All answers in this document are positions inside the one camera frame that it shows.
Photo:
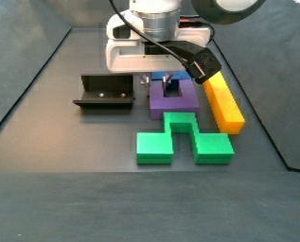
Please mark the green stepped block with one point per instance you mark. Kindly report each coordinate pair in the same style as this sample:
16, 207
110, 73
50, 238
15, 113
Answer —
212, 147

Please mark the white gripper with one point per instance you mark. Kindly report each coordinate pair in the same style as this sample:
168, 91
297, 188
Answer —
125, 46

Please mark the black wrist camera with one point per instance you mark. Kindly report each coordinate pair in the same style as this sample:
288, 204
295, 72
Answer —
196, 58

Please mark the yellow long block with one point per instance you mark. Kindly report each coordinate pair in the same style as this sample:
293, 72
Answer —
225, 109

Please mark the black ring lamp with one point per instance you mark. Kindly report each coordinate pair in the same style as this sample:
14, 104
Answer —
225, 12

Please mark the blue U-shaped block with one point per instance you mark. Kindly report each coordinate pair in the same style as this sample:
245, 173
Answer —
177, 75

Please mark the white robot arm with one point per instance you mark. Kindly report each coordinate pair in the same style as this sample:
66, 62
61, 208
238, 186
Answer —
146, 41

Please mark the purple U-shaped block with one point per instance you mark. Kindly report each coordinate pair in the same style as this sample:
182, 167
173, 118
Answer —
182, 103

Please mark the black angle fixture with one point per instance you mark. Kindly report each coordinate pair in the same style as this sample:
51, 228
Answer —
106, 91

